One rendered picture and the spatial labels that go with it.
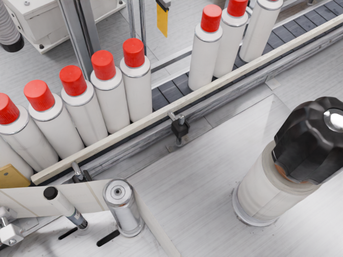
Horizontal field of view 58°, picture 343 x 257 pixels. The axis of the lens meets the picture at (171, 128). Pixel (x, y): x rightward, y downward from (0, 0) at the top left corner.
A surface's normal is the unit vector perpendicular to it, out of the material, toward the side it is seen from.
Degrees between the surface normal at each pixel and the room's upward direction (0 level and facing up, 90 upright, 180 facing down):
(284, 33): 0
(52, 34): 90
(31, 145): 90
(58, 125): 90
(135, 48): 2
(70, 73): 3
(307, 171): 90
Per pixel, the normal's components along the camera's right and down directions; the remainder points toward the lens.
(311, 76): 0.04, -0.48
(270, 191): -0.69, 0.62
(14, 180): 0.55, 0.74
